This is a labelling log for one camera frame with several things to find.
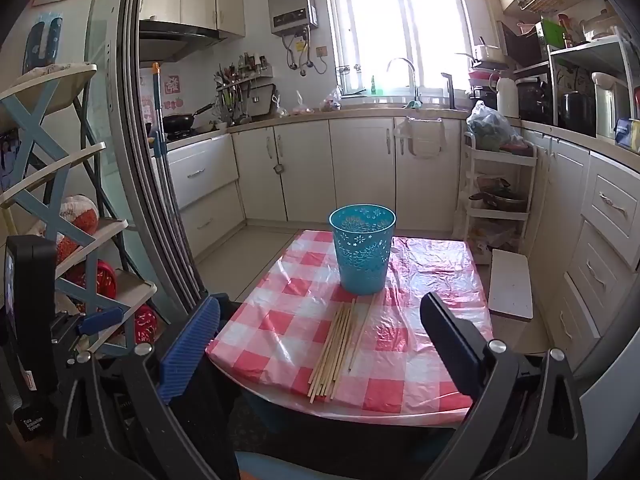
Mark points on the single wooden chopstick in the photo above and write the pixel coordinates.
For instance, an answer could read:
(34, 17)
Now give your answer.
(361, 335)

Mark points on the bundle of wooden chopsticks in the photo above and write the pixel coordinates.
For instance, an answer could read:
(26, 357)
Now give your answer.
(330, 355)

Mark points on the white small stool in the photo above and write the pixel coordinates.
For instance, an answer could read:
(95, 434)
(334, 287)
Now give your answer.
(511, 285)

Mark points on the red white stuffed bag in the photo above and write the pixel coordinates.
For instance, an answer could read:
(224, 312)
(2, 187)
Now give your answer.
(80, 217)

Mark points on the plastic bag of vegetables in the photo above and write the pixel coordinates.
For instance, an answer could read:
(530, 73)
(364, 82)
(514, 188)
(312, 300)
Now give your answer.
(492, 127)

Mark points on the white counter shelf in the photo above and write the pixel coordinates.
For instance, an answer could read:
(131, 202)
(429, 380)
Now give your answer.
(590, 47)

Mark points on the black microwave oven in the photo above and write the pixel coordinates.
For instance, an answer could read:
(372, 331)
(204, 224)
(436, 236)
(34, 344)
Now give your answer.
(522, 45)

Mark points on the chrome arched faucet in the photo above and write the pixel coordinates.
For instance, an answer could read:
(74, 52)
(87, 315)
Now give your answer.
(414, 77)

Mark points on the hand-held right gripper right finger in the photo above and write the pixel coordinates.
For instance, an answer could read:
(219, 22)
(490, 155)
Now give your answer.
(450, 345)

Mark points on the blue perforated plastic basket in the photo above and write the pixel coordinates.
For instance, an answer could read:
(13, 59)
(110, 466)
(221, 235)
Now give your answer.
(361, 255)

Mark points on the grey sliding door frame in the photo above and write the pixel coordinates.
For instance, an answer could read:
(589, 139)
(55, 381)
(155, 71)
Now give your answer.
(135, 160)

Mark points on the white hanging plastic bag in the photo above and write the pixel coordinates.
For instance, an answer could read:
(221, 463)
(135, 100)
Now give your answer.
(422, 140)

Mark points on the black wok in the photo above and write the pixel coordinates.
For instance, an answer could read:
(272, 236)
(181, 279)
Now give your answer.
(177, 121)

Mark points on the white countertop appliance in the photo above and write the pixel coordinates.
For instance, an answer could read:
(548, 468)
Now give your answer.
(607, 105)

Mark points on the white framed window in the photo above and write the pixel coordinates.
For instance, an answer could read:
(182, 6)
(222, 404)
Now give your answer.
(400, 25)

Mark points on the pink wall sticker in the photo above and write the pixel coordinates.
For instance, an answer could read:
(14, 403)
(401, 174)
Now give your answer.
(172, 85)

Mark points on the red white checkered tablecloth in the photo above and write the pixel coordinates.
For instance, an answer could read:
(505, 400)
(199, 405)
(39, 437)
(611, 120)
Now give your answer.
(280, 330)

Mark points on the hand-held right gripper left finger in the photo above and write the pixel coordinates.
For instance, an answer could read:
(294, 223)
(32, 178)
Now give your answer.
(190, 350)

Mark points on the white rolling cart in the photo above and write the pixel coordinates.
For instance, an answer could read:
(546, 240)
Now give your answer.
(500, 215)

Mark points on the cream base cabinets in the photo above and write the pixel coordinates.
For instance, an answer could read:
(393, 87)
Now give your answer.
(310, 170)

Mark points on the steel range hood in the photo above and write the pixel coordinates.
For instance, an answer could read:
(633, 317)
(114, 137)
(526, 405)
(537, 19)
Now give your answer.
(170, 40)

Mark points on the wall utensil rack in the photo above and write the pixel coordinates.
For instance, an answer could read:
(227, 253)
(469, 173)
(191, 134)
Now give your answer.
(237, 85)

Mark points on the white rack with blue braces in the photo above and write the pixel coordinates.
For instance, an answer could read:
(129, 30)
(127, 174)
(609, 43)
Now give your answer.
(50, 210)

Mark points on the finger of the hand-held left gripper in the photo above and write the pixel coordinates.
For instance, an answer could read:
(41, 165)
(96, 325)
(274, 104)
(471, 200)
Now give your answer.
(100, 321)

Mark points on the white thermos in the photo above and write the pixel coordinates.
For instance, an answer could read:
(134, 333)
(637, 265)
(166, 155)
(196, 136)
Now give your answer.
(507, 97)

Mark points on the dark pot with lid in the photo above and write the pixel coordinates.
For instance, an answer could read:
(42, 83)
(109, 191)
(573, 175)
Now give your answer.
(502, 200)

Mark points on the black slim tap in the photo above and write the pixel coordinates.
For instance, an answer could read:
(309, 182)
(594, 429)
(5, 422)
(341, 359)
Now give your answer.
(451, 91)

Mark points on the grey gas water heater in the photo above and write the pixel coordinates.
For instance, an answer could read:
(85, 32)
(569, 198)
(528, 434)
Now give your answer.
(292, 2)

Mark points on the black cooking pot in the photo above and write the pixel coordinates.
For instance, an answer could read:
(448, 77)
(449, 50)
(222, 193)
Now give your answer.
(577, 112)

